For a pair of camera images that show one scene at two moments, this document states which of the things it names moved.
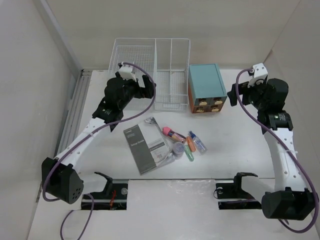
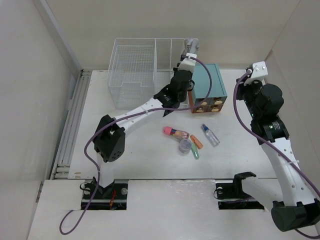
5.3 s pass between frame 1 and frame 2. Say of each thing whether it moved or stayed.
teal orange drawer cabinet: stayed
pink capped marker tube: moved
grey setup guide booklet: moved
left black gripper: moved
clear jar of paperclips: moved
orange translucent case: moved
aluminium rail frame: stayed
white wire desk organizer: stayed
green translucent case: moved
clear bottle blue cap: moved
